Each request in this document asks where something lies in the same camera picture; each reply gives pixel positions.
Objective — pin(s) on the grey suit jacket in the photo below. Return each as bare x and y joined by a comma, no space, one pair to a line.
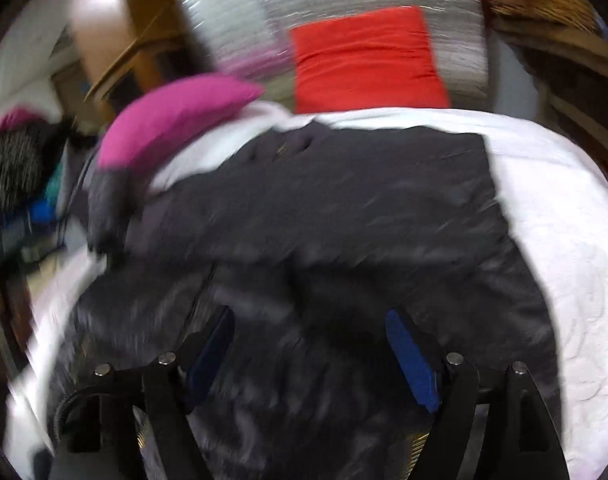
109,205

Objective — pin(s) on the dark grey garment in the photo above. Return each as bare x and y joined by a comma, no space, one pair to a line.
334,220

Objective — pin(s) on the wooden cabinet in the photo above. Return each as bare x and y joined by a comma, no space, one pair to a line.
134,20

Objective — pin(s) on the black white patterned cloth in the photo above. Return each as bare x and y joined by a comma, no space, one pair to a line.
14,165

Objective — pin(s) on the blue cloth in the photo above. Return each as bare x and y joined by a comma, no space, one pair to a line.
41,212

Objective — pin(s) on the pink cloth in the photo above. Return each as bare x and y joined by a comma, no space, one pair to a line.
174,120

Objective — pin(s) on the teal cloth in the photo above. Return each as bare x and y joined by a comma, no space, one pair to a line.
56,185

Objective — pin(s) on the magenta cloth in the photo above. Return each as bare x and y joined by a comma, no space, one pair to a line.
11,120

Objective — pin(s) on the dark wooden furniture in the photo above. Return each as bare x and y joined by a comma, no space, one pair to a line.
579,85

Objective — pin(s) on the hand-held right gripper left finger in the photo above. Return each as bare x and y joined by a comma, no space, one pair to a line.
211,355

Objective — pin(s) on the white bedsheet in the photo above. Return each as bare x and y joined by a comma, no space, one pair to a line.
559,220

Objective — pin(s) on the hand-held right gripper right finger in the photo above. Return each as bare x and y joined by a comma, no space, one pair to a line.
411,360

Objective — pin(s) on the red folded cloth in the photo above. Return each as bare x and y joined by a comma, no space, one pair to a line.
369,60

